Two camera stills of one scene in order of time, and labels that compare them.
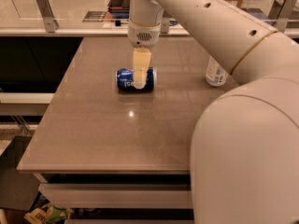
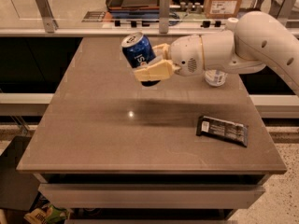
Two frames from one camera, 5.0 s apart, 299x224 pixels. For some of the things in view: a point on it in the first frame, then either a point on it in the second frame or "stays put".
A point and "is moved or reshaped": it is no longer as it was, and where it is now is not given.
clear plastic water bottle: x=215 y=75 stays put
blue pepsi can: x=125 y=79 is moved or reshaped
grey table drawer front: x=119 y=196 stays put
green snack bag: x=47 y=214 stays put
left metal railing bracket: x=47 y=12 stays put
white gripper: x=144 y=35 → x=185 y=55
